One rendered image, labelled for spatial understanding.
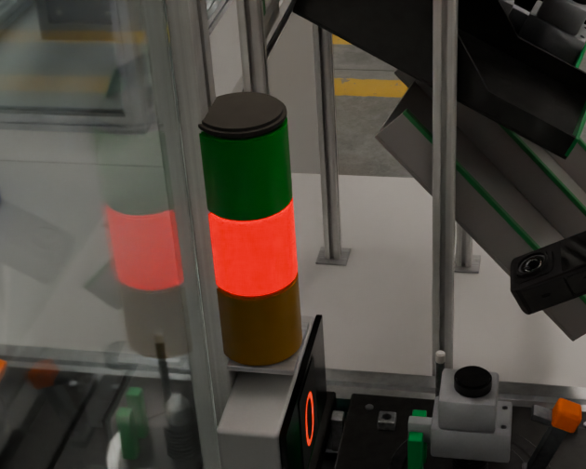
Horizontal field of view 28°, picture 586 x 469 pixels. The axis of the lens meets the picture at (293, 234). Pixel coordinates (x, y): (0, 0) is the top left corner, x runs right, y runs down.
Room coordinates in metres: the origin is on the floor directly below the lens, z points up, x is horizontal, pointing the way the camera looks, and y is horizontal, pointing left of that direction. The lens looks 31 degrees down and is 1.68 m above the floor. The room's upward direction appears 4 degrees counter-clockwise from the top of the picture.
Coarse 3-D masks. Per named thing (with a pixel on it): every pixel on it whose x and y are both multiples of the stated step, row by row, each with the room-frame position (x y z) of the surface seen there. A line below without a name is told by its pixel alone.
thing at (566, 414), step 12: (540, 408) 0.72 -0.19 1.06; (564, 408) 0.71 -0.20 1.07; (576, 408) 0.71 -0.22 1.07; (540, 420) 0.71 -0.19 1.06; (552, 420) 0.71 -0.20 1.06; (564, 420) 0.70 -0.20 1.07; (576, 420) 0.70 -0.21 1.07; (552, 432) 0.71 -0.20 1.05; (564, 432) 0.71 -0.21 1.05; (540, 444) 0.72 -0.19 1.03; (552, 444) 0.71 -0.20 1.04; (540, 456) 0.71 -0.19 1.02; (552, 456) 0.71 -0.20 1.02; (528, 468) 0.72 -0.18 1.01; (540, 468) 0.71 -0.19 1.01
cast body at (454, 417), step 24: (456, 384) 0.73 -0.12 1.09; (480, 384) 0.72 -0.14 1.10; (456, 408) 0.71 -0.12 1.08; (480, 408) 0.71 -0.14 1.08; (504, 408) 0.74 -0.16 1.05; (408, 432) 0.74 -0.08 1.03; (432, 432) 0.72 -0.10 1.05; (456, 432) 0.71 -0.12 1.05; (480, 432) 0.71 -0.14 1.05; (504, 432) 0.71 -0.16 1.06; (456, 456) 0.71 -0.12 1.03; (480, 456) 0.71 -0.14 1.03; (504, 456) 0.70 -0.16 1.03
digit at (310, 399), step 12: (312, 360) 0.59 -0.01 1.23; (312, 372) 0.58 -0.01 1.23; (312, 384) 0.58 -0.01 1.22; (312, 396) 0.58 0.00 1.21; (300, 408) 0.55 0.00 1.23; (312, 408) 0.58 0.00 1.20; (300, 420) 0.55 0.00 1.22; (312, 420) 0.57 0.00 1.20; (312, 432) 0.57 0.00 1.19; (312, 444) 0.57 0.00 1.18
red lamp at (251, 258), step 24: (216, 216) 0.56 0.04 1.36; (288, 216) 0.56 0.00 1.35; (216, 240) 0.56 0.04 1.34; (240, 240) 0.55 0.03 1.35; (264, 240) 0.55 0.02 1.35; (288, 240) 0.56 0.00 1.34; (216, 264) 0.56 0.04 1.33; (240, 264) 0.55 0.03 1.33; (264, 264) 0.55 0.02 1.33; (288, 264) 0.56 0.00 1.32; (240, 288) 0.55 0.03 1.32; (264, 288) 0.55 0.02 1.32
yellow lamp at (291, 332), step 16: (288, 288) 0.56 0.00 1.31; (224, 304) 0.56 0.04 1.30; (240, 304) 0.55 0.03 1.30; (256, 304) 0.55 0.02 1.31; (272, 304) 0.55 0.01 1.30; (288, 304) 0.56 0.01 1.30; (224, 320) 0.56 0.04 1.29; (240, 320) 0.55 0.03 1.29; (256, 320) 0.55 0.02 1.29; (272, 320) 0.55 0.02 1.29; (288, 320) 0.56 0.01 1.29; (224, 336) 0.56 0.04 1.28; (240, 336) 0.55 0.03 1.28; (256, 336) 0.55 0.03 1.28; (272, 336) 0.55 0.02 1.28; (288, 336) 0.56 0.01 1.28; (224, 352) 0.56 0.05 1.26; (240, 352) 0.55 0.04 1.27; (256, 352) 0.55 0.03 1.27; (272, 352) 0.55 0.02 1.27; (288, 352) 0.55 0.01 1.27
